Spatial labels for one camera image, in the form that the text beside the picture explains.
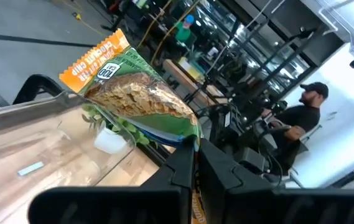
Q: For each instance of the white label sticker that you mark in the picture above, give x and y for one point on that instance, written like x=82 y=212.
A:
x=30 y=168

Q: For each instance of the person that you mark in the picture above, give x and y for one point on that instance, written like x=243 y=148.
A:
x=184 y=29
x=301 y=118

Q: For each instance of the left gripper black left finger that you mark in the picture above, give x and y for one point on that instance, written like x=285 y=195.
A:
x=176 y=186

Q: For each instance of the orange and green granola bar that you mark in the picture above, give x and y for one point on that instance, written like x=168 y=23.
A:
x=139 y=96

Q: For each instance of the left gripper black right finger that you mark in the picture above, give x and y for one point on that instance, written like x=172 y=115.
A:
x=226 y=193

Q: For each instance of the teal and yellow box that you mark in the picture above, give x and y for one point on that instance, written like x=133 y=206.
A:
x=192 y=67

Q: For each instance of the potted green plant white pot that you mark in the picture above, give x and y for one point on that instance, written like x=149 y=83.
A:
x=109 y=141

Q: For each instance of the wooden bench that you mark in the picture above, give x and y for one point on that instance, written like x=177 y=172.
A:
x=192 y=82

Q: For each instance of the black curved object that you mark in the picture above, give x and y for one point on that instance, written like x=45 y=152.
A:
x=36 y=85

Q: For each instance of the clear plastic bin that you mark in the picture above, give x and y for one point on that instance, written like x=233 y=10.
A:
x=40 y=149

